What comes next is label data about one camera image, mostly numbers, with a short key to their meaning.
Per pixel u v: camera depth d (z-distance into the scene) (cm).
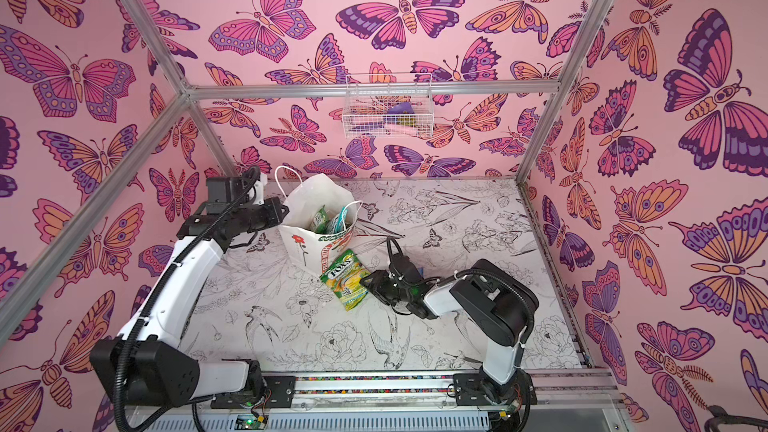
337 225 86
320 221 90
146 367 39
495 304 49
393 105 95
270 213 69
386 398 73
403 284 73
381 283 81
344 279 90
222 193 58
